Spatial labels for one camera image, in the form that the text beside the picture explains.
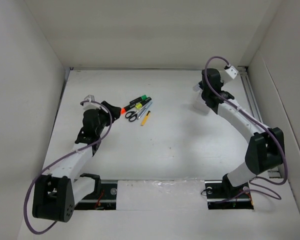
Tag orange highlighter marker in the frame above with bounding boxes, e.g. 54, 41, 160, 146
120, 103, 136, 115

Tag green highlighter marker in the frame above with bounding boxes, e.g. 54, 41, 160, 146
129, 95, 147, 104

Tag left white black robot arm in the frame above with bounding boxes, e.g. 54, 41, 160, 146
32, 100, 121, 223

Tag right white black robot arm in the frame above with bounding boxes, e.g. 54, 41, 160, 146
198, 66, 287, 198

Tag white compartment organizer tray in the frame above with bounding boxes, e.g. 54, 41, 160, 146
193, 83, 211, 115

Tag yellow highlighter marker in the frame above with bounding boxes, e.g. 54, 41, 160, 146
135, 97, 152, 110

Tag silver pen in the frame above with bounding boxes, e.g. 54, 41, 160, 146
136, 103, 149, 120

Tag light blue pen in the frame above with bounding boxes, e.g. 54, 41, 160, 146
137, 100, 153, 120

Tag black handled scissors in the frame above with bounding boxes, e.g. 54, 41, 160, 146
125, 109, 141, 122

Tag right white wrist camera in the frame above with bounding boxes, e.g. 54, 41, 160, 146
224, 65, 239, 82

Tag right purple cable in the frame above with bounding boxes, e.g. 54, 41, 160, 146
204, 56, 290, 205

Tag purple cable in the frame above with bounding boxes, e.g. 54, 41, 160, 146
23, 99, 115, 235
204, 56, 290, 205

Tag left base mounting rail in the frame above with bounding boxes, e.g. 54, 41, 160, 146
74, 180, 118, 211

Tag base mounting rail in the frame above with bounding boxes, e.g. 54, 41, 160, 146
74, 180, 118, 211
201, 180, 254, 210

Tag right base mounting rail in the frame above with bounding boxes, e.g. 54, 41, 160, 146
201, 180, 254, 210

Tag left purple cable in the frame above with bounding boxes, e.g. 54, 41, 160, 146
23, 99, 115, 235

